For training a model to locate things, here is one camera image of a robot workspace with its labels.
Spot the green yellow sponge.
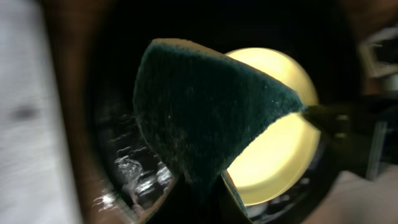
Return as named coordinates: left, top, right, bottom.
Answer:
left=133, top=39, right=305, bottom=223

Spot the yellow plate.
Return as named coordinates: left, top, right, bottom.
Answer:
left=227, top=48, right=320, bottom=205

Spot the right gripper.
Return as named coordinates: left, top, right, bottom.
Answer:
left=302, top=26, right=397, bottom=180

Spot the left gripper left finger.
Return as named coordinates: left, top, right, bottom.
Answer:
left=137, top=177, right=192, bottom=224

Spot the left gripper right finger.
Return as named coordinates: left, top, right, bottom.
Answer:
left=214, top=176, right=252, bottom=224

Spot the black rectangular soapy tray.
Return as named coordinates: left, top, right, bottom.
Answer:
left=1, top=0, right=82, bottom=224

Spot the black round tray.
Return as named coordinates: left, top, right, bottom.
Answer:
left=85, top=1, right=361, bottom=206

